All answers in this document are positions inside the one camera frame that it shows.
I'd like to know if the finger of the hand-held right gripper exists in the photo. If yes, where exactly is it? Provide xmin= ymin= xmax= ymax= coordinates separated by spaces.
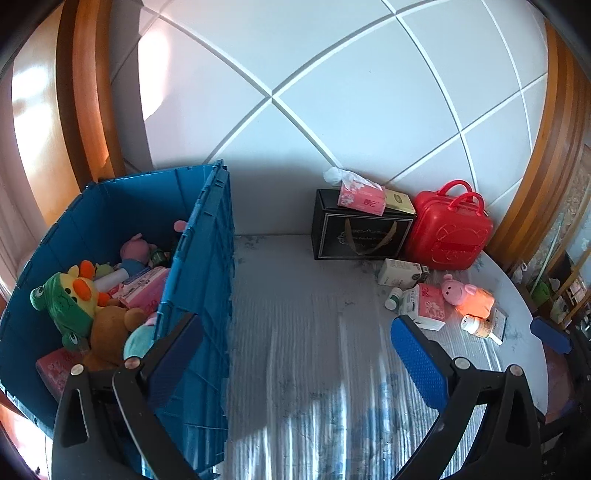
xmin=530 ymin=318 xmax=572 ymax=355

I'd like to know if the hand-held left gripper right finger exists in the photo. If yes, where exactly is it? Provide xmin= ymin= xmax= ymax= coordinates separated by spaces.
xmin=390 ymin=315 xmax=542 ymax=480

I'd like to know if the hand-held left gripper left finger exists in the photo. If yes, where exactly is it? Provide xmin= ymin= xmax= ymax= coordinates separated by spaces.
xmin=51 ymin=313 xmax=205 ymax=480

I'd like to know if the pink white tissue box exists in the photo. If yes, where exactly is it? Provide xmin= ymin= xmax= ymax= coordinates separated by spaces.
xmin=398 ymin=283 xmax=448 ymax=332

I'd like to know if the pink pig toy orange body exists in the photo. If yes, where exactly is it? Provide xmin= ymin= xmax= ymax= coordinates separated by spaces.
xmin=440 ymin=273 xmax=496 ymax=320

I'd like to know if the blue plastic storage crate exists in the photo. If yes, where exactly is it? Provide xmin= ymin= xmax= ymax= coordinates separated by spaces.
xmin=0 ymin=159 xmax=236 ymax=480

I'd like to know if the teal plush toy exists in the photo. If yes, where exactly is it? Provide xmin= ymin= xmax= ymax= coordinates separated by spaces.
xmin=124 ymin=322 xmax=162 ymax=361

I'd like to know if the flat white small box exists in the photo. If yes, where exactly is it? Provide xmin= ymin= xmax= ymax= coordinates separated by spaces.
xmin=487 ymin=308 xmax=508 ymax=346

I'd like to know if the brown teddy bear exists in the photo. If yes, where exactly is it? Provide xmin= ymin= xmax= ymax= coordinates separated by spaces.
xmin=83 ymin=305 xmax=148 ymax=372

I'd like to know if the white green medicine box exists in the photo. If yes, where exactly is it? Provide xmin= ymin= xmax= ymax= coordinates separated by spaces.
xmin=378 ymin=258 xmax=431 ymax=287

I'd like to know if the white plastic bottle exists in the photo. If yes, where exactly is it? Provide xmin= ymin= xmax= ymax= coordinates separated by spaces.
xmin=95 ymin=269 xmax=128 ymax=293

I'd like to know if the pink pig doll blue body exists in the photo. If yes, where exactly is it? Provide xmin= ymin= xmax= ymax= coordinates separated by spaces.
xmin=119 ymin=233 xmax=161 ymax=274

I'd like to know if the grey floral mattress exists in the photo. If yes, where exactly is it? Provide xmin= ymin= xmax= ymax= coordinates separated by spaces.
xmin=217 ymin=233 xmax=550 ymax=480

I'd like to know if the yellow duck plush frog hood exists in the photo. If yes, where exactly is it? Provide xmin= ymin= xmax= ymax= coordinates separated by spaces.
xmin=30 ymin=261 xmax=110 ymax=352

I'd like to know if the red mini suitcase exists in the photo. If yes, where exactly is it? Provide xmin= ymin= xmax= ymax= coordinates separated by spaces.
xmin=401 ymin=179 xmax=494 ymax=271

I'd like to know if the black gift box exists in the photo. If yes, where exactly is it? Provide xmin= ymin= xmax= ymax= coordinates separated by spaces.
xmin=311 ymin=188 xmax=415 ymax=261

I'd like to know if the gold green small box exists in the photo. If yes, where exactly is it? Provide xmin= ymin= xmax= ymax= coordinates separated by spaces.
xmin=384 ymin=188 xmax=417 ymax=217

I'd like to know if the pink floral tissue pack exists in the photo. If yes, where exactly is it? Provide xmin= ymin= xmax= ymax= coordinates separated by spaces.
xmin=323 ymin=167 xmax=387 ymax=217

